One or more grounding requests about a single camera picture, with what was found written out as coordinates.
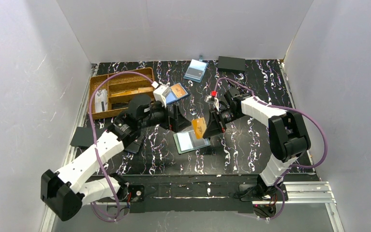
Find orange VIP card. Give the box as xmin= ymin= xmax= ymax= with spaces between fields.
xmin=138 ymin=87 xmax=154 ymax=93
xmin=192 ymin=117 xmax=207 ymax=139

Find green card holder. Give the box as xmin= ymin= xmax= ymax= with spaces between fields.
xmin=173 ymin=130 xmax=210 ymax=154

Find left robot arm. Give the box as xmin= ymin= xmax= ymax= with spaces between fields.
xmin=40 ymin=94 xmax=191 ymax=221

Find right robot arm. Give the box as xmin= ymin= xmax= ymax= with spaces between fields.
xmin=202 ymin=88 xmax=311 ymax=189

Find blue card holder orange card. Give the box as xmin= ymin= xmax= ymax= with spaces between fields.
xmin=166 ymin=83 xmax=189 ymax=105

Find orange card in tray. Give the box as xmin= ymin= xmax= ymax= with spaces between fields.
xmin=111 ymin=90 xmax=138 ymax=97

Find black cards in tray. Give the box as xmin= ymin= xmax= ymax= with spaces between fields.
xmin=111 ymin=101 xmax=130 ymax=110

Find blue card holder grey card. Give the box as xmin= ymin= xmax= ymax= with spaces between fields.
xmin=184 ymin=59 xmax=208 ymax=83

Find white cards in tray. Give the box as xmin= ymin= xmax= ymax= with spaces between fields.
xmin=94 ymin=89 xmax=108 ymax=113

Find small black wallet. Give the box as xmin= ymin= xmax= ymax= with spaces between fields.
xmin=124 ymin=136 xmax=144 ymax=154

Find black box at back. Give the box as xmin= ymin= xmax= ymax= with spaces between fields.
xmin=218 ymin=56 xmax=246 ymax=73

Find black wallet at left edge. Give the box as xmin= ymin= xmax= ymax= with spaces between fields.
xmin=70 ymin=127 xmax=94 ymax=149

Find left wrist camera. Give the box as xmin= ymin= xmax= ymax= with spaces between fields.
xmin=151 ymin=81 xmax=172 ymax=108

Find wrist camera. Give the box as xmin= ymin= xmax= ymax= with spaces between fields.
xmin=204 ymin=91 xmax=220 ymax=112
xmin=151 ymin=81 xmax=172 ymax=108

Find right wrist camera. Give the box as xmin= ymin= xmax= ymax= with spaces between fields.
xmin=204 ymin=91 xmax=220 ymax=112

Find aluminium frame rail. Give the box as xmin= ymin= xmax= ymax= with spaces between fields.
xmin=39 ymin=181 xmax=345 ymax=232

